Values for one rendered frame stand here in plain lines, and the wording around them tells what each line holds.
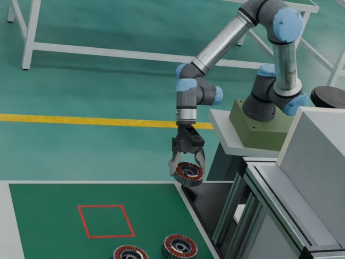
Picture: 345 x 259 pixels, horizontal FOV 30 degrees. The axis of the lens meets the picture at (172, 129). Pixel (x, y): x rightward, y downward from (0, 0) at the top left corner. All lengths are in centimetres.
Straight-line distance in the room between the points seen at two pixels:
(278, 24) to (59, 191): 98
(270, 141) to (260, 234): 97
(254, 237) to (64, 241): 58
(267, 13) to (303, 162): 72
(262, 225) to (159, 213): 47
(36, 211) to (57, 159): 160
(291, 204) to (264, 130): 97
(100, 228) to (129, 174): 163
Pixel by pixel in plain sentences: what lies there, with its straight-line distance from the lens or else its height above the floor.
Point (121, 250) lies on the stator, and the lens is 201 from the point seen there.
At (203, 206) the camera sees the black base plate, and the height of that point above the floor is 77.
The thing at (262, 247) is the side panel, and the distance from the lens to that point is 192.
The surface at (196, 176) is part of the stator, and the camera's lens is 233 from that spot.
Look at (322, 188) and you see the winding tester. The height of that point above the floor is 119.
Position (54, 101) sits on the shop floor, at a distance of 427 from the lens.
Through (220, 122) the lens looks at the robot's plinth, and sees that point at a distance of 293.
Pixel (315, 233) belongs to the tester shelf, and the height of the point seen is 111.
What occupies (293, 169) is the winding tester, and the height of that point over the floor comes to 115.
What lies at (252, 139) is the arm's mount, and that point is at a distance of 279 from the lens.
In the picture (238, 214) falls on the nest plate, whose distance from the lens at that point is 232.
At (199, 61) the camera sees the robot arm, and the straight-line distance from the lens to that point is 249.
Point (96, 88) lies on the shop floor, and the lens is 454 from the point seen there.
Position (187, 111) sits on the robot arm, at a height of 102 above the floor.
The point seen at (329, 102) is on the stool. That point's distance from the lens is 405.
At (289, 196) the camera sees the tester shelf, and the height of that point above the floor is 111.
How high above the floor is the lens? 209
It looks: 29 degrees down
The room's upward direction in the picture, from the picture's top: 17 degrees clockwise
